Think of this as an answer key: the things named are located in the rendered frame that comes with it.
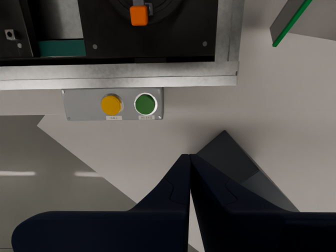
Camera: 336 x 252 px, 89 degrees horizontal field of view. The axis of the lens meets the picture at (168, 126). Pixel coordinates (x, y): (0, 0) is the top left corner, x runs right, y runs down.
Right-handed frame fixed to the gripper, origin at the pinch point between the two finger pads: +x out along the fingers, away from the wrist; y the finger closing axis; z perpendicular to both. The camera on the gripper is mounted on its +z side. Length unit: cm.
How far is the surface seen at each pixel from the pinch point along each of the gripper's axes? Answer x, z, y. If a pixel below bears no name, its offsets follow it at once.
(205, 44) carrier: 28.2, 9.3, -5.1
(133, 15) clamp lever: 18.3, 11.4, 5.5
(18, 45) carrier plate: 28.3, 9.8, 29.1
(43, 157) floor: 126, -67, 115
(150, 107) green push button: 28.2, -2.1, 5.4
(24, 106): 39, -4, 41
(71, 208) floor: 126, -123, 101
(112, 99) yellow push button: 28.2, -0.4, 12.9
